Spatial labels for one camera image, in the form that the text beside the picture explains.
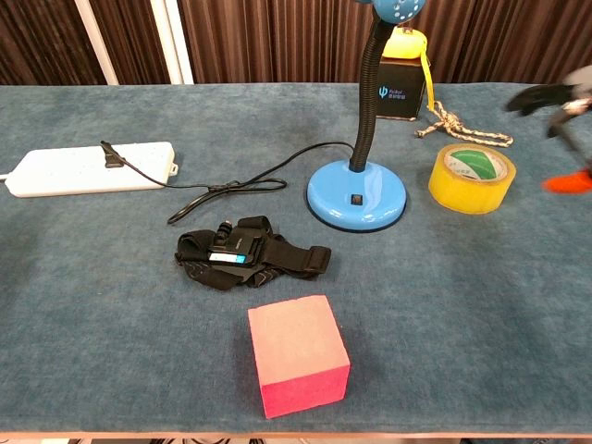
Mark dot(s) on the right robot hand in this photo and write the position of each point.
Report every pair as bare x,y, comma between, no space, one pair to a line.
562,111

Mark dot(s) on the blue gooseneck desk lamp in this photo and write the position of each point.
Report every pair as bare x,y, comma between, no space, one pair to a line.
356,185

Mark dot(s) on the yellow packing tape roll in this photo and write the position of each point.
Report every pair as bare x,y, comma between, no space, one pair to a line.
472,180

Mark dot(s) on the black printed box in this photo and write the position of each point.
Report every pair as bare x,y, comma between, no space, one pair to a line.
401,90

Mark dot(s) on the yellow tape measure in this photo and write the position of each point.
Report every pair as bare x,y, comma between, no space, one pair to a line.
407,44

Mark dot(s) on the brown pleated curtain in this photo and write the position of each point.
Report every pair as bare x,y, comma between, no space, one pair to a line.
287,41

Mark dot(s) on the pink foam cube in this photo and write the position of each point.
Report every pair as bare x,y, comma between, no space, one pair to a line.
296,351

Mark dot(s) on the blue velvet table cloth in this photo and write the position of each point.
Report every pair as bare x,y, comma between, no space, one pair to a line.
139,300

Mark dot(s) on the white power strip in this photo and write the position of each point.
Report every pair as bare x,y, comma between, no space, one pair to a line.
69,171

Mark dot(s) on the white window frame post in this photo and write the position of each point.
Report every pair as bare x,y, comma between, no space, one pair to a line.
134,41

